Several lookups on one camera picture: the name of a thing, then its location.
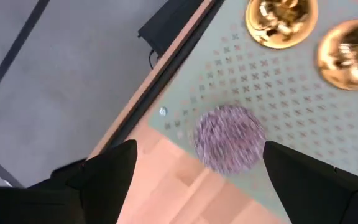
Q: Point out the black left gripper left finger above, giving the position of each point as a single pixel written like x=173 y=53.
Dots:
x=104 y=186

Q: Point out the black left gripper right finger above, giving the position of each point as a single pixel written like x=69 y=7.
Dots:
x=306 y=186

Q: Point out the blue patterned candle tin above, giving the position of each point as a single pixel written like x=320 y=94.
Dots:
x=228 y=140

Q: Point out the gold bowl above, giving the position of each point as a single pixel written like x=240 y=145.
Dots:
x=350 y=56

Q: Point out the green perforated metal shelf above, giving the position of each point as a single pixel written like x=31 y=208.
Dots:
x=275 y=93

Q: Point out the gold candlestick holder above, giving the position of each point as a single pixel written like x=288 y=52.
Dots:
x=278 y=25

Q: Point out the black bracket box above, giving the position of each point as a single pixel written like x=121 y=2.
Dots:
x=169 y=25

